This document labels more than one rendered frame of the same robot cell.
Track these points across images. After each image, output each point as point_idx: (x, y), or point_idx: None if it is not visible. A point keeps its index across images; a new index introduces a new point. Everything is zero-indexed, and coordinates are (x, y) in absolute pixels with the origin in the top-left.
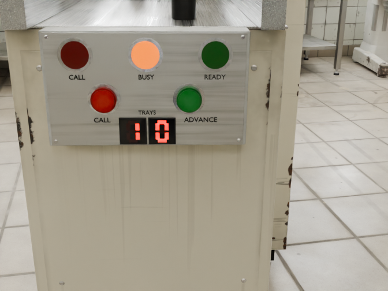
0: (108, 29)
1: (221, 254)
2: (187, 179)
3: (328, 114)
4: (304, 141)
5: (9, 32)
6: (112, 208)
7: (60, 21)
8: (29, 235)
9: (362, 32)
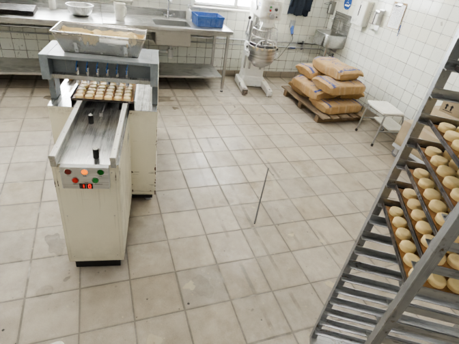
0: (75, 166)
1: (108, 209)
2: (98, 194)
3: (205, 121)
4: (187, 137)
5: None
6: (79, 199)
7: (64, 158)
8: None
9: None
